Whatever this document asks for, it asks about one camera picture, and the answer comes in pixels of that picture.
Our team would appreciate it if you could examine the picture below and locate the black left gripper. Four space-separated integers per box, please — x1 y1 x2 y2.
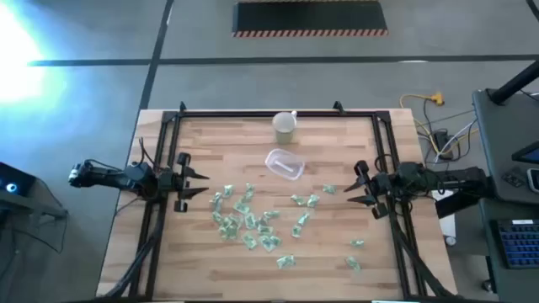
158 151 211 213

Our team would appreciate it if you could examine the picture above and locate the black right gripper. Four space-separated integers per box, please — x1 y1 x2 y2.
344 159 397 220

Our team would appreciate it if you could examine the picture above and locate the clear plastic bin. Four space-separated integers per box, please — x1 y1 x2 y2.
264 147 306 182

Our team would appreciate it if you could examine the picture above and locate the white caster leg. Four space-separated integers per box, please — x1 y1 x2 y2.
433 189 459 247

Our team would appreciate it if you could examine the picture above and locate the black power strip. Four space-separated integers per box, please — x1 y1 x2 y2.
433 129 454 161

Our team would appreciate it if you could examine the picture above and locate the tan cup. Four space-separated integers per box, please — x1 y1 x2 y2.
271 109 299 146

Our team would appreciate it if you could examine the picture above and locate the grey side desk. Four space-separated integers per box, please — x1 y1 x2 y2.
471 88 539 203

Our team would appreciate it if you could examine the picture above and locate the dark keyboard desk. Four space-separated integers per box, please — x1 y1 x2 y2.
479 197 539 303

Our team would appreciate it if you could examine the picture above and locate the small black desk item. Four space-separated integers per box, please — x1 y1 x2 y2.
501 170 526 189

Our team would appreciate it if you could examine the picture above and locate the blue-lit keyboard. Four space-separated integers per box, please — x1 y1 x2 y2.
496 218 539 270

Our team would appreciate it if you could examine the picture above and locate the dark tablet screen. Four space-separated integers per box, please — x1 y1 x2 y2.
511 141 539 165

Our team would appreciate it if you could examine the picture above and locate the smartphone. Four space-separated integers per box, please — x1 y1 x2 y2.
526 167 539 193

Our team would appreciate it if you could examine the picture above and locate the black box with blue light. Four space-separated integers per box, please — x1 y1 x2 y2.
0 162 37 197

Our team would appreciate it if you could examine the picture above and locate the black hazard-striped floor mat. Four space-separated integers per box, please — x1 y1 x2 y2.
232 0 389 39

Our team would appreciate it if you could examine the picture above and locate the black monitor pole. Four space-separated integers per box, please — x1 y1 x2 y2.
489 58 539 106

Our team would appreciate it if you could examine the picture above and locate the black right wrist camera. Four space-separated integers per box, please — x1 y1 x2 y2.
396 162 427 186

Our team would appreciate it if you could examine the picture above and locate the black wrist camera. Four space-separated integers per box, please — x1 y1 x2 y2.
396 162 427 186
125 162 155 185

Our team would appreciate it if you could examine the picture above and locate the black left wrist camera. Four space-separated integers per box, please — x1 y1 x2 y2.
125 162 155 185

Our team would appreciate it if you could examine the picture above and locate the black left camera cable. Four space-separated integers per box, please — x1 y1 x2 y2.
137 136 168 172

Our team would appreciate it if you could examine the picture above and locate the black table frame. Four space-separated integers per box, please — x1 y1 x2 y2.
100 100 456 302

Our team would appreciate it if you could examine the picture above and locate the black floor cable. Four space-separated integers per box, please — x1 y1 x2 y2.
416 98 477 166

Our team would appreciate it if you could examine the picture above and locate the white floor cable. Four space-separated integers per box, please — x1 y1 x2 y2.
435 120 479 164

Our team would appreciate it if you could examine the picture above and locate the yellow extension cord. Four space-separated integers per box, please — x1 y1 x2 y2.
398 91 481 157

